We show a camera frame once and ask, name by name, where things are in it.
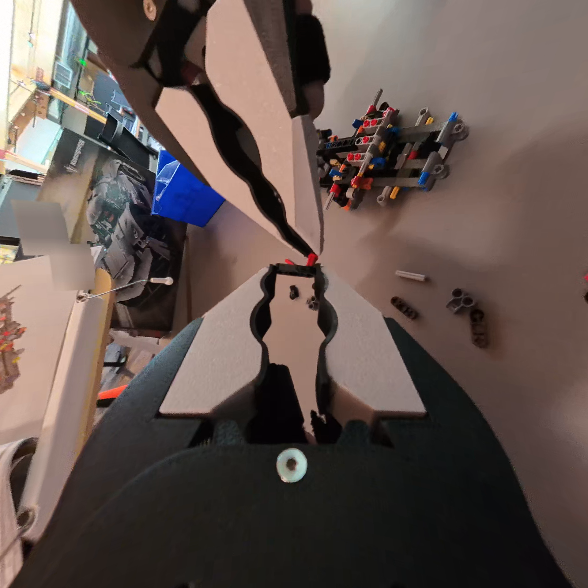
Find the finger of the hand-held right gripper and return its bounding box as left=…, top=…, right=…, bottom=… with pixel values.
left=204, top=0, right=326, bottom=257
left=154, top=82, right=319, bottom=258

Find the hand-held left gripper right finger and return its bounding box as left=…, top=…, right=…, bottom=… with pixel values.
left=314, top=264, right=428, bottom=421

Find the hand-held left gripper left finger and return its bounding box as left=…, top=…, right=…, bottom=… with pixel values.
left=158, top=265, right=277, bottom=422

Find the multicolour lego car chassis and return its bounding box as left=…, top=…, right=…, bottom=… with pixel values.
left=316, top=88, right=470, bottom=213

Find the dark lego set box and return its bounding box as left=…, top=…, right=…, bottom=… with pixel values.
left=37, top=128, right=190, bottom=332

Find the person's right hand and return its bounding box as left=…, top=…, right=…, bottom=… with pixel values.
left=303, top=81, right=327, bottom=122

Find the black tray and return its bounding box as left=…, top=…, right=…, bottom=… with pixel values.
left=98, top=112, right=154, bottom=161

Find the blue plastic bin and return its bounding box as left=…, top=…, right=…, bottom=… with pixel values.
left=151, top=149, right=227, bottom=229

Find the thin wire with white tip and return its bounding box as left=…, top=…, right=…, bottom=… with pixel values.
left=77, top=277, right=175, bottom=303

